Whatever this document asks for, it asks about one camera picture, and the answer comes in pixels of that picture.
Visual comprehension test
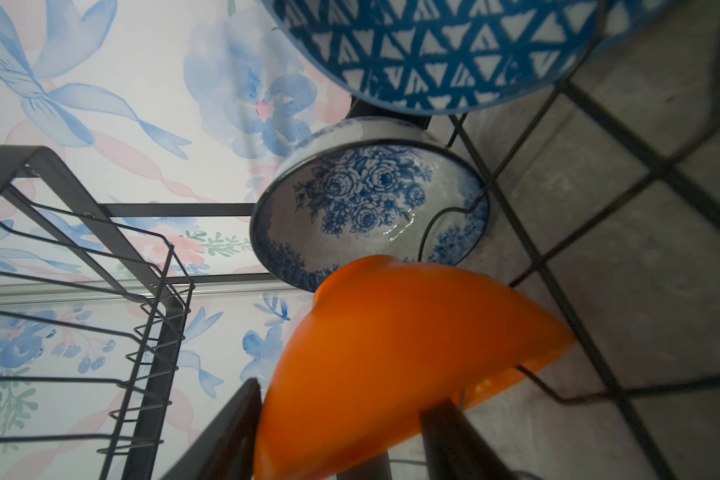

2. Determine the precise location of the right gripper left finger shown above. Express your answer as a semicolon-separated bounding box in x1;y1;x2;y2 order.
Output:
163;378;262;480

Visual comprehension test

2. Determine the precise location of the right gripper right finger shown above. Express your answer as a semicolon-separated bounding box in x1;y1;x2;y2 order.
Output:
419;399;516;480

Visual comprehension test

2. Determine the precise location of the orange plastic bowl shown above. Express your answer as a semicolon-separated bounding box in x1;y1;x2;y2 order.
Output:
253;255;575;479

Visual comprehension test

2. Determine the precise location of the blue floral bowl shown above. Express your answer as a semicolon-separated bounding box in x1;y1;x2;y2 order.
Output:
250;117;490;292

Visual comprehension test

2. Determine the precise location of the black wire dish rack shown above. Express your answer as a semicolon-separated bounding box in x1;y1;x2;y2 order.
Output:
0;0;720;480

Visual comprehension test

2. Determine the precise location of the blue triangle pattern bowl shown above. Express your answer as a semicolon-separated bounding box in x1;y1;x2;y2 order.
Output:
265;0;668;115

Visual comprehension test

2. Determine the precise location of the aluminium corner post left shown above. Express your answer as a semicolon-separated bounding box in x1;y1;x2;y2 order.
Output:
0;274;296;305

